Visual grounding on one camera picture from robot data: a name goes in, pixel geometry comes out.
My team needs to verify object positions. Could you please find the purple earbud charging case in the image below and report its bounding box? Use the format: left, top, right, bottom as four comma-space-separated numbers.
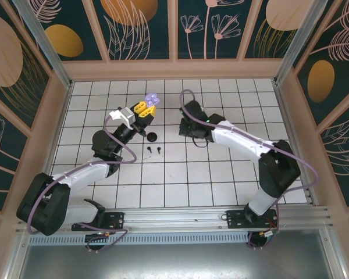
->
144, 93, 161, 107

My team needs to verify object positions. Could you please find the grey metal panel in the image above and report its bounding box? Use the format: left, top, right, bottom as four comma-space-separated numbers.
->
17, 245, 335, 279

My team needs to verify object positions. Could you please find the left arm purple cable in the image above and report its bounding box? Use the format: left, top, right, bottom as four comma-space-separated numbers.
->
26, 115, 137, 253

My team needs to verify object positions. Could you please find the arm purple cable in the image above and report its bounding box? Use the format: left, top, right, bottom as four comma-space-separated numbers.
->
26, 115, 137, 253
179, 89, 319, 251

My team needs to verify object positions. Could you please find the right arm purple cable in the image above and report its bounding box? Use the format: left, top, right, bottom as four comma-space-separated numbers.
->
179, 89, 319, 251

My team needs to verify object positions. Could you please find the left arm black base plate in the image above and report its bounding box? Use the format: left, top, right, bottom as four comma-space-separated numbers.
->
72, 212, 126, 232

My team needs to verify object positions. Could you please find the aluminium mounting rail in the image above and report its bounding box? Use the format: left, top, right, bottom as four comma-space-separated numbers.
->
16, 206, 334, 233

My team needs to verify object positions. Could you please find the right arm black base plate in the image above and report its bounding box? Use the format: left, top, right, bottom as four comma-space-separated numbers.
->
226, 209, 280, 230

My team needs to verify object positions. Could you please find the grey slotted cable duct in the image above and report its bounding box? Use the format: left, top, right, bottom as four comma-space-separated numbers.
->
27, 231, 251, 246

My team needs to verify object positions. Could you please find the aluminium frame post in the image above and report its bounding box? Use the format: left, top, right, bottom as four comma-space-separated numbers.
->
273, 0, 328, 87
11, 0, 73, 90

